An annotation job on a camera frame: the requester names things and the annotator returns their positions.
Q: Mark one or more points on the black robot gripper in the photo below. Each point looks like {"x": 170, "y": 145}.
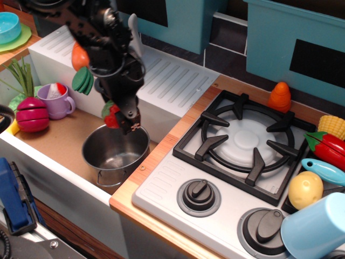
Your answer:
{"x": 119, "y": 77}

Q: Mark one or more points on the red toy strawberry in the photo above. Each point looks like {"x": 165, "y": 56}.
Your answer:
{"x": 108, "y": 114}

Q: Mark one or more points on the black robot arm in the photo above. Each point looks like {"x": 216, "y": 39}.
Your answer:
{"x": 91, "y": 23}

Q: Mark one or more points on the stainless steel pot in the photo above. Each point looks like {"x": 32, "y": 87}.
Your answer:
{"x": 114, "y": 155}

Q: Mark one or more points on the orange wooden toy carrot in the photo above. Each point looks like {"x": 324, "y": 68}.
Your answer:
{"x": 83, "y": 79}

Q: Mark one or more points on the red white toy in cup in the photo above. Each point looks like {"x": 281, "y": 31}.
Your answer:
{"x": 56, "y": 90}

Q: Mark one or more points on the purple plastic cup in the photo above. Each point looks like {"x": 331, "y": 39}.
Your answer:
{"x": 57, "y": 108}

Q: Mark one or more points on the grey toy faucet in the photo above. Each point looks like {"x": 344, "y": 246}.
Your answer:
{"x": 135, "y": 43}

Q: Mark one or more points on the magenta wooden toy radish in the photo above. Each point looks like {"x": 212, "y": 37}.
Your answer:
{"x": 31, "y": 113}

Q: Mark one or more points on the green toy lettuce leaf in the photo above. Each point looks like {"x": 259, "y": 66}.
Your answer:
{"x": 19, "y": 98}

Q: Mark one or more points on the yellow toy piece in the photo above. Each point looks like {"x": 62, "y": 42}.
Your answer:
{"x": 13, "y": 128}

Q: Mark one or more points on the green plastic plate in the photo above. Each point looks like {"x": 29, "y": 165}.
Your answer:
{"x": 13, "y": 43}

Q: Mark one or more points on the left black stove knob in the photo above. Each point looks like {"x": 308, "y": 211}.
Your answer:
{"x": 199, "y": 198}

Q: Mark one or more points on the black stove knob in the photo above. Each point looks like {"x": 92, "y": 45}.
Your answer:
{"x": 259, "y": 233}
{"x": 199, "y": 198}

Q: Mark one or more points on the teal plastic bowl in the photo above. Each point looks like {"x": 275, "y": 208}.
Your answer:
{"x": 10, "y": 27}

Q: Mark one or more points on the black stove burner grate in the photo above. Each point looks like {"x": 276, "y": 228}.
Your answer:
{"x": 246, "y": 144}

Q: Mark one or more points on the blue clamp device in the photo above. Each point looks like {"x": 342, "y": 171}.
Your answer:
{"x": 18, "y": 214}

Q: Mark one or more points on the small orange toy carrot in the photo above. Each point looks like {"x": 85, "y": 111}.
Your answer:
{"x": 280, "y": 98}

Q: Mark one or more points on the right black stove knob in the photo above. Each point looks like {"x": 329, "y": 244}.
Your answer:
{"x": 259, "y": 233}

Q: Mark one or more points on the teal toy cabinet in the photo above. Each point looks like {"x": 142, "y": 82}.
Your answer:
{"x": 300, "y": 43}

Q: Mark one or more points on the yellow toy potato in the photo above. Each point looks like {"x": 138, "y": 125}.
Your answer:
{"x": 305, "y": 189}

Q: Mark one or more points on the yellow toy corn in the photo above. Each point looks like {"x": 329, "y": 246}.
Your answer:
{"x": 332, "y": 125}

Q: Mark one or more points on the red toy chili pepper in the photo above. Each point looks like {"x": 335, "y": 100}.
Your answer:
{"x": 327, "y": 148}

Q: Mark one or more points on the light blue plastic cup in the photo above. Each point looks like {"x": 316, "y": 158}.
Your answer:
{"x": 316, "y": 230}

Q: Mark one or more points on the teal plastic utensil handle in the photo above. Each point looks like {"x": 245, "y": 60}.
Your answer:
{"x": 324, "y": 170}

